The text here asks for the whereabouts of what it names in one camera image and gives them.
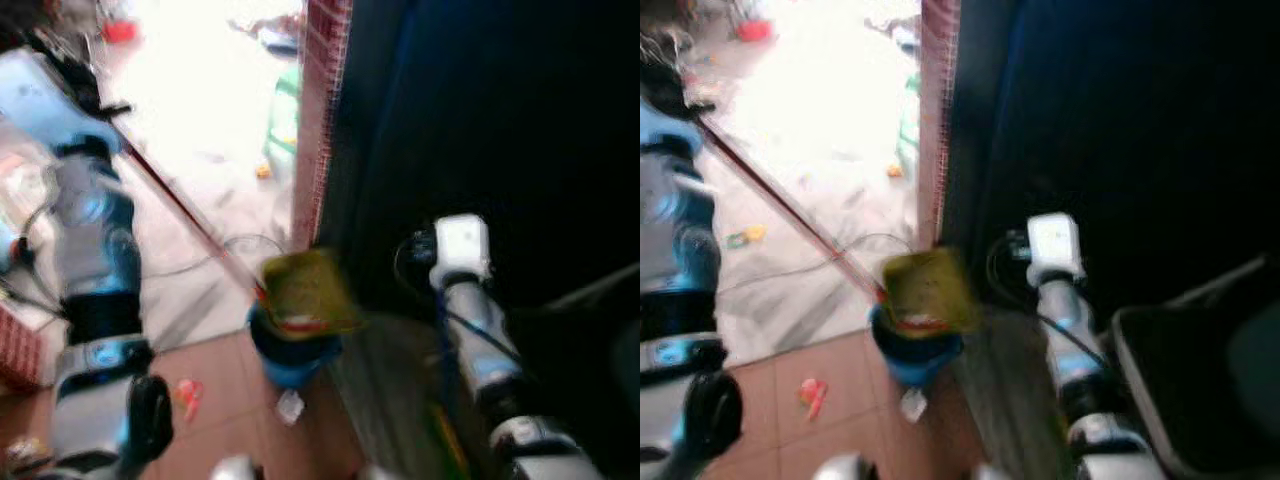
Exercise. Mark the red object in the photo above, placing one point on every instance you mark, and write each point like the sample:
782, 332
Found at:
120, 31
755, 30

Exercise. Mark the blue round container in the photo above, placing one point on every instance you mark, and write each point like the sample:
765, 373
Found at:
295, 355
915, 355

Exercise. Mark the black bin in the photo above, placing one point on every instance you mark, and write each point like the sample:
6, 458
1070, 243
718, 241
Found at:
1200, 390

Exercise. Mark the green plastic object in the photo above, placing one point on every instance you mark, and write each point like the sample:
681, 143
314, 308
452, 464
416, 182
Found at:
283, 125
908, 125

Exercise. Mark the robot leg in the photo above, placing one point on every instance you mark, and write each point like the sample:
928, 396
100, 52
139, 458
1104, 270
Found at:
235, 470
843, 468

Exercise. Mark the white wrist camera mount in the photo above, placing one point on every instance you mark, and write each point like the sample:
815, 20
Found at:
45, 100
1055, 245
460, 248
660, 125

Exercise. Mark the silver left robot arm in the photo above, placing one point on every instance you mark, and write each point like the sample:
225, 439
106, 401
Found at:
95, 260
675, 260

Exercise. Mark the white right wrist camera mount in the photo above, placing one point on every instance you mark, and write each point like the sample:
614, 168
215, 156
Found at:
460, 248
1055, 245

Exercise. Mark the white paper scrap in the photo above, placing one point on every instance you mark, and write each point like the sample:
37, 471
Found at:
914, 405
289, 407

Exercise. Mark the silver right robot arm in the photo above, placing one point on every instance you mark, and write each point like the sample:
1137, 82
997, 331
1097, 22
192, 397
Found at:
1075, 350
490, 350

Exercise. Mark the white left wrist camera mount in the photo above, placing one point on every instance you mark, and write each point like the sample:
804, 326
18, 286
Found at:
660, 125
45, 100

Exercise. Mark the orange toy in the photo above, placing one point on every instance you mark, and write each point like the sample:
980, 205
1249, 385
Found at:
188, 398
814, 398

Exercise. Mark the yellow-green small item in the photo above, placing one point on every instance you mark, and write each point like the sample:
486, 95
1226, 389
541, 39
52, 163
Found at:
747, 237

